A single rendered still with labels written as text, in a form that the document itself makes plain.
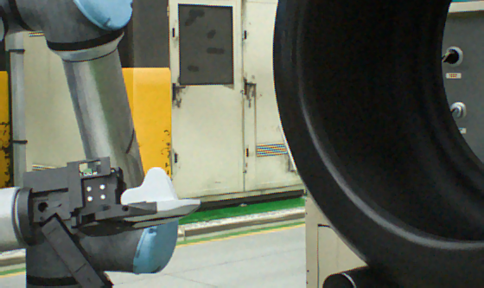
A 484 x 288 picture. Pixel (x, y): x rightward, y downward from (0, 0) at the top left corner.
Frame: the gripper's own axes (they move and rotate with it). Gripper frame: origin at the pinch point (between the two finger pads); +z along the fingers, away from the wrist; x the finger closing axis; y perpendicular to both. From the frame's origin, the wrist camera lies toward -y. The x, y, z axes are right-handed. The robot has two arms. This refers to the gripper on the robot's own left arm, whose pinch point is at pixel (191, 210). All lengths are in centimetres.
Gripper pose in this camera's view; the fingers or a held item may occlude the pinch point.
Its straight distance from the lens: 114.1
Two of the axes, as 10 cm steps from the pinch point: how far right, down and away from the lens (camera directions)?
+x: 1.1, 2.9, 9.5
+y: -1.2, -9.5, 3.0
